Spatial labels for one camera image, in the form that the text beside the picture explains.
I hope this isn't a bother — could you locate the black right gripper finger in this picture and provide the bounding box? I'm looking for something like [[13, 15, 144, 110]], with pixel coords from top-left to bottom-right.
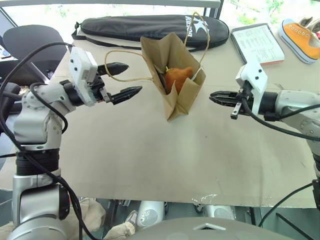
[[209, 90, 241, 100], [211, 97, 238, 108]]

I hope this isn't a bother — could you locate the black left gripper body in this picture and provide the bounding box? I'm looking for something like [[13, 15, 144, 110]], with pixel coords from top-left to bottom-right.
[[87, 74, 114, 105]]

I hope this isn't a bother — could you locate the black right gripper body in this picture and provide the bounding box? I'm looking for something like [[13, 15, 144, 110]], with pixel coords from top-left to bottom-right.
[[230, 82, 254, 120]]

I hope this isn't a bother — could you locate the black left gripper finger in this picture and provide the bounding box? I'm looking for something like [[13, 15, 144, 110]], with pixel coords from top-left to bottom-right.
[[109, 85, 143, 106], [96, 62, 130, 77]]

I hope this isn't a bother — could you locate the brown paper bag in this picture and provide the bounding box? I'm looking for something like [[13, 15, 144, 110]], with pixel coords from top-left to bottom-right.
[[104, 11, 211, 123]]

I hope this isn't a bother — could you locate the orange plush toy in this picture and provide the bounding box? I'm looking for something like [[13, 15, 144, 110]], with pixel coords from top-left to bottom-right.
[[163, 66, 194, 95]]

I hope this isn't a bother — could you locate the black racket case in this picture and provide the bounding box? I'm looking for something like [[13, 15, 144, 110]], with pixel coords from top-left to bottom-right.
[[71, 14, 230, 52]]

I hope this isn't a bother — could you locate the grey folder with printed paper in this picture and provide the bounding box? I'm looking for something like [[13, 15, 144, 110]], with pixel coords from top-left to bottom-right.
[[230, 23, 286, 67]]

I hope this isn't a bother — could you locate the orange canvas sneaker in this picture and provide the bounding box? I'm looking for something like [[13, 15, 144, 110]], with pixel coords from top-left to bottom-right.
[[278, 18, 320, 65]]

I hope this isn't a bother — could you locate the black office chair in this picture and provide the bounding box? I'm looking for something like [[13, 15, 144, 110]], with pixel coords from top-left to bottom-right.
[[2, 24, 66, 66]]

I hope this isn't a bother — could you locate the beige sneaker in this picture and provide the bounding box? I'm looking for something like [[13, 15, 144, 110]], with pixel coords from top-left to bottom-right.
[[298, 16, 320, 33]]

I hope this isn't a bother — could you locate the silver rounded robot hip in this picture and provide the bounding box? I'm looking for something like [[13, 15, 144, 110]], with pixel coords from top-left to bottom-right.
[[137, 200, 165, 227], [203, 204, 236, 221]]

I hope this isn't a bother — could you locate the black table leg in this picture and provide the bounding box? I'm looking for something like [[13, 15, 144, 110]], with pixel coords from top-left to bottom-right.
[[251, 206, 263, 227]]

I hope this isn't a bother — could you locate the person's white shoe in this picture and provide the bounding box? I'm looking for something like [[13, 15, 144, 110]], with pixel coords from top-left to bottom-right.
[[124, 209, 138, 226]]

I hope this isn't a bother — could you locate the grey robot torso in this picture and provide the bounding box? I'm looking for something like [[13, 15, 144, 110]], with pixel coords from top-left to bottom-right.
[[129, 216, 253, 240]]

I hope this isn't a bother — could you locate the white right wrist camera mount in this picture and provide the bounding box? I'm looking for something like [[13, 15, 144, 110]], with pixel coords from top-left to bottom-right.
[[235, 57, 268, 116]]

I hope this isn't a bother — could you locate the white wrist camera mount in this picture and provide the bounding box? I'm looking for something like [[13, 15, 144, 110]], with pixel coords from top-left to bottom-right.
[[69, 46, 99, 107], [235, 57, 268, 116]]

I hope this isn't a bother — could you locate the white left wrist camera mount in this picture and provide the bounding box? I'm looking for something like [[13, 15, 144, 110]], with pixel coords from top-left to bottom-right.
[[69, 46, 99, 107]]

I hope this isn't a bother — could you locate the dark window frame post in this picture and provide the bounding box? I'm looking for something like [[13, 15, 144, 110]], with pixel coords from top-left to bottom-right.
[[203, 0, 225, 20]]

